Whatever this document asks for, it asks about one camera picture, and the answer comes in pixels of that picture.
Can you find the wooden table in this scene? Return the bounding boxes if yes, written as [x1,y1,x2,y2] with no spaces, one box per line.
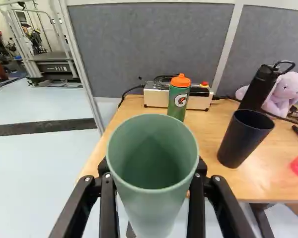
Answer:
[75,94,298,238]

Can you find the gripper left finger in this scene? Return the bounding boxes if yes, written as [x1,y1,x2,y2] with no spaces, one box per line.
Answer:
[48,156,121,238]

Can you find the black glasses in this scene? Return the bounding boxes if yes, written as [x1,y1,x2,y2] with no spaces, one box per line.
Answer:
[287,104,298,127]

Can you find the black plastic cup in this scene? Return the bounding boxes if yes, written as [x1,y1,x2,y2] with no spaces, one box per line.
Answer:
[216,109,275,170]

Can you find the purple plush bunny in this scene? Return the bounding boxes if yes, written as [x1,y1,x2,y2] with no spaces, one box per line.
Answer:
[235,71,298,119]

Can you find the silver box with red button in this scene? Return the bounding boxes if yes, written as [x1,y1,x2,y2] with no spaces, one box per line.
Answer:
[143,75,214,112]

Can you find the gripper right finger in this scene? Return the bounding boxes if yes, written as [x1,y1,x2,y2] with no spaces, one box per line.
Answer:
[185,157,264,238]

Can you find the black insulated bottle with handle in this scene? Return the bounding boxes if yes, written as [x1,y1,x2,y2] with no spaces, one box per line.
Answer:
[241,60,296,113]

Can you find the grey partition panel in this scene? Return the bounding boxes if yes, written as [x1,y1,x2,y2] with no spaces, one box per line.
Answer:
[67,3,235,98]
[216,4,298,98]

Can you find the green plastic cup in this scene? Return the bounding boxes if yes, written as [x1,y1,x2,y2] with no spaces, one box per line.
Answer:
[106,114,199,238]

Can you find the treadmill with white frame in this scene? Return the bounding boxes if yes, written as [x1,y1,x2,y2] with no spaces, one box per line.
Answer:
[0,0,83,87]

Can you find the green bottle with orange cap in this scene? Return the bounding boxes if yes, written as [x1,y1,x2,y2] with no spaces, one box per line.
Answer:
[166,73,191,122]

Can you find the black cable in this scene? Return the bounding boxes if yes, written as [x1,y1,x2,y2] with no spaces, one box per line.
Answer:
[117,84,145,109]

